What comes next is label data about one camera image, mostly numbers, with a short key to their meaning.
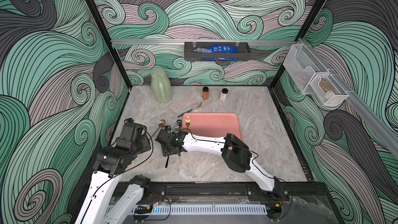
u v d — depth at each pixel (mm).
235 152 552
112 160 413
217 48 925
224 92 1049
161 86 929
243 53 949
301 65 929
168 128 793
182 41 950
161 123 974
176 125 976
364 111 560
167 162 833
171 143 659
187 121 986
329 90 643
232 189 746
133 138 489
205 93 1069
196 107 1080
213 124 985
